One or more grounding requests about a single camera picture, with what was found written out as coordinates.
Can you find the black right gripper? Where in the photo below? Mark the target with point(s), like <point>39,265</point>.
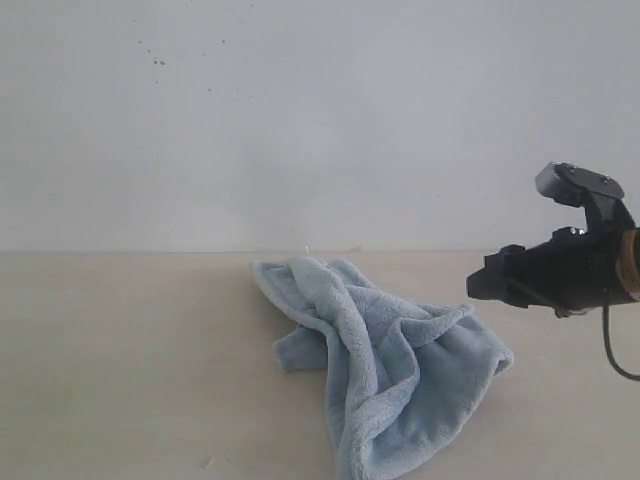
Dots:
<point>574,271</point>

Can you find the light blue fluffy towel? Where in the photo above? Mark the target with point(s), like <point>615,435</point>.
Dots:
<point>402,378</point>

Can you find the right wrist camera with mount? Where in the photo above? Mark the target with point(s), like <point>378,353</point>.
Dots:
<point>601,197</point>

